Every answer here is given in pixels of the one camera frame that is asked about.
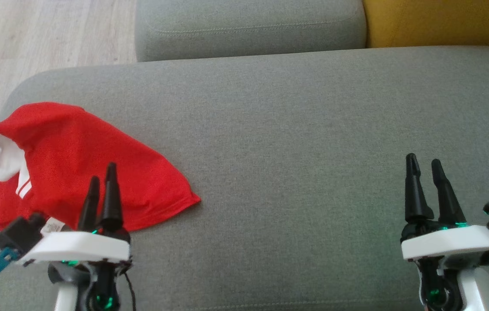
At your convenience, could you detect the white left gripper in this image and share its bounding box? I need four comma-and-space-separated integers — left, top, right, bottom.
19, 162, 132, 265

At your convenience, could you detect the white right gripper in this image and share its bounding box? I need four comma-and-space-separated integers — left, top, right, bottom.
401, 153, 489, 261

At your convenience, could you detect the red jersey with number 23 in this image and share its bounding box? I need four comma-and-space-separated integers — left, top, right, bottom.
0, 102, 201, 234

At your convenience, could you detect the grey sofa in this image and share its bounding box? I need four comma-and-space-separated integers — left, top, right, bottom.
0, 45, 489, 311

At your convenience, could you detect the yellow sofa cushion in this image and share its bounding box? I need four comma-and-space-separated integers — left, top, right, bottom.
362, 0, 489, 48

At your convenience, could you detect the grey sofa cushion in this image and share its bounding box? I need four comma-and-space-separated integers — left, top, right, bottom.
134, 0, 367, 62

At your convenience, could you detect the thin black cable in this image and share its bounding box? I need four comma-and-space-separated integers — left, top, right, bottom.
122, 268, 137, 311

